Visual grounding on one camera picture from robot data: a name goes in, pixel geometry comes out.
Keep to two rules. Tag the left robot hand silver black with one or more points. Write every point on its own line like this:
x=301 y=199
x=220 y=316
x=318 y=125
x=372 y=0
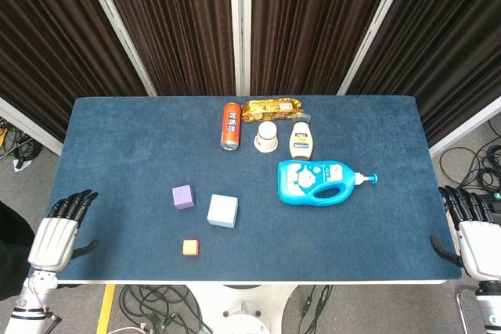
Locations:
x=51 y=240

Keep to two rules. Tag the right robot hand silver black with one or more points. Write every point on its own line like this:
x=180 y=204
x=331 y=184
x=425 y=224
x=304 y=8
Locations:
x=479 y=244

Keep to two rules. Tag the purple cube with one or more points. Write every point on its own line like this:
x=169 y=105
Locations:
x=183 y=196

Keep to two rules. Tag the small orange cube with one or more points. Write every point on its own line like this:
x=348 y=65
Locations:
x=190 y=248

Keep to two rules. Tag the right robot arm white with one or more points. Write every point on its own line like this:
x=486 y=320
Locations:
x=489 y=306

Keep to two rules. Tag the person in black clothing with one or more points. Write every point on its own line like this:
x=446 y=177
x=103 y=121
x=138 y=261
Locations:
x=13 y=248

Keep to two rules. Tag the black power strip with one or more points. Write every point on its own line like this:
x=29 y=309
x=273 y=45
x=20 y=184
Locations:
x=494 y=201

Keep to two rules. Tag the white paper scrap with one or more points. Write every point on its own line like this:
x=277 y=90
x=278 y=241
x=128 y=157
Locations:
x=21 y=164

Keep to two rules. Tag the yellow floor tape strip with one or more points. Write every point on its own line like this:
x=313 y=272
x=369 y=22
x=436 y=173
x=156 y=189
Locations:
x=105 y=308

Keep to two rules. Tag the blue table mat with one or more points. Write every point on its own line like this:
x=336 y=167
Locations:
x=137 y=154

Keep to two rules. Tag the light blue cube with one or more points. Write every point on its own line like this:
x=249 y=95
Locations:
x=222 y=210

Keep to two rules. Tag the blue detergent bottle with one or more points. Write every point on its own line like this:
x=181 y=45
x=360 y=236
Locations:
x=301 y=183

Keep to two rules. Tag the brown curtain partition panel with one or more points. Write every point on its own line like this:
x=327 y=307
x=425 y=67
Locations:
x=47 y=36
x=172 y=25
x=442 y=44
x=313 y=25

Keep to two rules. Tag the cream mayonnaise squeeze bottle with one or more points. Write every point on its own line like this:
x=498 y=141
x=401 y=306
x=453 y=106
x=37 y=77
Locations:
x=302 y=140

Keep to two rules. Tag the orange soda can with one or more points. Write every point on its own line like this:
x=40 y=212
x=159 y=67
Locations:
x=231 y=124

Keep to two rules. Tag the white paper cup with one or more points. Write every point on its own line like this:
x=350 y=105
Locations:
x=267 y=136

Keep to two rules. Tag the gold snack package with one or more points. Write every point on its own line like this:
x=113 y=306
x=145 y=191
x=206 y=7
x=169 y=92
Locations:
x=270 y=110

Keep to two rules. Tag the grey metal tube frame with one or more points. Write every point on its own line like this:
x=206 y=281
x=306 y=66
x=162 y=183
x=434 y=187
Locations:
x=463 y=310

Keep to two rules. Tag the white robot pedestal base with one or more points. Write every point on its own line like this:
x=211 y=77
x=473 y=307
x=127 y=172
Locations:
x=242 y=306

